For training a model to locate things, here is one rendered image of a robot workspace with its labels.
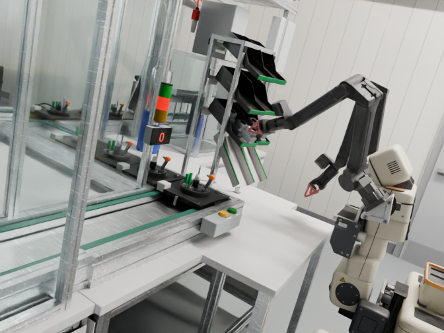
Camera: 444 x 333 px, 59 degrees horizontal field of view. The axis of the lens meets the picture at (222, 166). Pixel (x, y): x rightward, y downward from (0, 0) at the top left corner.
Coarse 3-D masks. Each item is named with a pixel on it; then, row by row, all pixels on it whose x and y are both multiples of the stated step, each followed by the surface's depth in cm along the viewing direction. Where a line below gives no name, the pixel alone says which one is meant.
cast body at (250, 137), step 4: (248, 128) 187; (252, 128) 186; (256, 128) 188; (240, 132) 192; (244, 132) 188; (248, 132) 187; (244, 136) 188; (248, 136) 187; (252, 136) 188; (248, 140) 187; (252, 140) 188
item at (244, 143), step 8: (216, 104) 195; (224, 104) 204; (216, 112) 195; (224, 112) 192; (240, 112) 201; (232, 136) 189; (240, 136) 196; (240, 144) 186; (248, 144) 190; (256, 144) 195
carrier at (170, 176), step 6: (156, 156) 194; (156, 162) 188; (150, 168) 184; (156, 168) 190; (150, 174) 183; (156, 174) 184; (162, 174) 186; (168, 174) 192; (150, 180) 177; (156, 180) 179; (168, 180) 184; (174, 180) 187; (156, 186) 176
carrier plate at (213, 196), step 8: (176, 184) 181; (168, 192) 170; (176, 192) 171; (184, 200) 166; (192, 200) 166; (200, 200) 168; (208, 200) 171; (216, 200) 173; (224, 200) 180; (200, 208) 163
